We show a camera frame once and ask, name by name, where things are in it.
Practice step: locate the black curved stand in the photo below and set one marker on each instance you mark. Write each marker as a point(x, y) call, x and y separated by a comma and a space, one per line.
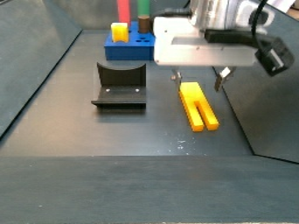
point(121, 87)

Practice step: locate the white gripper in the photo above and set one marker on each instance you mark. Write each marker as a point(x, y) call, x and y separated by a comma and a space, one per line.
point(209, 34)

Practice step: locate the yellow notched block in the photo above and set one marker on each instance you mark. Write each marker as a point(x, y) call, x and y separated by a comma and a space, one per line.
point(119, 32)

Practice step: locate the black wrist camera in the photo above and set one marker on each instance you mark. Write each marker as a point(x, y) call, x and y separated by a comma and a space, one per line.
point(273, 56)

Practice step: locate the blue shape sorter board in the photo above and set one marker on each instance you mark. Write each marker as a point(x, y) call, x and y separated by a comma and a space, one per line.
point(137, 49)

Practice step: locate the brown cylinder peg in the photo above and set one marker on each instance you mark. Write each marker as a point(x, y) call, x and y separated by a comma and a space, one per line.
point(143, 23)

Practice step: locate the green cylinder peg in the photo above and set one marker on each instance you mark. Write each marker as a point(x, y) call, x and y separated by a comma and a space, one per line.
point(143, 7)

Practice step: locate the red rectangular peg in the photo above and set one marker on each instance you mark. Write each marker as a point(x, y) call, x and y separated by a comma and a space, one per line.
point(123, 11)

